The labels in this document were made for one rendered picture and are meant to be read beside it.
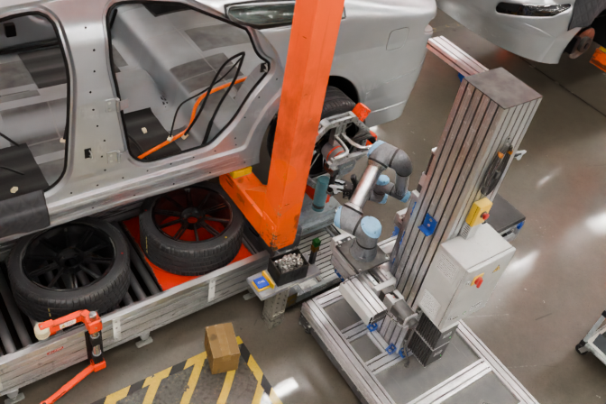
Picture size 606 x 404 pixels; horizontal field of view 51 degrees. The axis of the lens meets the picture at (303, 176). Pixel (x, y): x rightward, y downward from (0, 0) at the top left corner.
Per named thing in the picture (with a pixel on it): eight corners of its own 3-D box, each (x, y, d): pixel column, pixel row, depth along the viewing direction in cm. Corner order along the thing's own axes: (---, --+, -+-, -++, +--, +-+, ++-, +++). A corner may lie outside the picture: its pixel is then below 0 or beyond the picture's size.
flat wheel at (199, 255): (192, 188, 450) (193, 163, 434) (261, 239, 424) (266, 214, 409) (117, 236, 407) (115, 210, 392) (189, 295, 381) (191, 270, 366)
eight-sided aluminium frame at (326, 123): (353, 167, 446) (369, 105, 410) (358, 173, 442) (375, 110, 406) (289, 190, 418) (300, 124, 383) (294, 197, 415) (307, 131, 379)
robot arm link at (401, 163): (419, 153, 342) (412, 193, 386) (401, 145, 346) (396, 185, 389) (409, 170, 338) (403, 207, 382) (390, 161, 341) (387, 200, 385)
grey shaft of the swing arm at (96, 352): (104, 358, 366) (98, 306, 333) (107, 365, 363) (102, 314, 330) (88, 365, 362) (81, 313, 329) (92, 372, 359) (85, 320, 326)
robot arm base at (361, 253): (381, 256, 354) (386, 244, 347) (361, 265, 346) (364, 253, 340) (365, 238, 362) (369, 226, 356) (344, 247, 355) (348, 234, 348)
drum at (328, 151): (335, 152, 423) (339, 136, 413) (354, 172, 411) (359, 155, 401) (317, 159, 415) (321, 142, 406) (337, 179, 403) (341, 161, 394)
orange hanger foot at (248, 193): (239, 176, 430) (243, 136, 407) (281, 226, 401) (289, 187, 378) (217, 183, 422) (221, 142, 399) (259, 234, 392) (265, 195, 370)
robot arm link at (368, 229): (371, 252, 342) (377, 234, 333) (350, 240, 346) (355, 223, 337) (381, 238, 350) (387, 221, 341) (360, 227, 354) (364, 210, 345)
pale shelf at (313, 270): (305, 255, 399) (306, 252, 397) (320, 274, 389) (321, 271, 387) (246, 280, 377) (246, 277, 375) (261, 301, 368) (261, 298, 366)
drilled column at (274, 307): (274, 312, 415) (282, 270, 387) (282, 323, 409) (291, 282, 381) (261, 317, 410) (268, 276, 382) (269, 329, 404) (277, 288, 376)
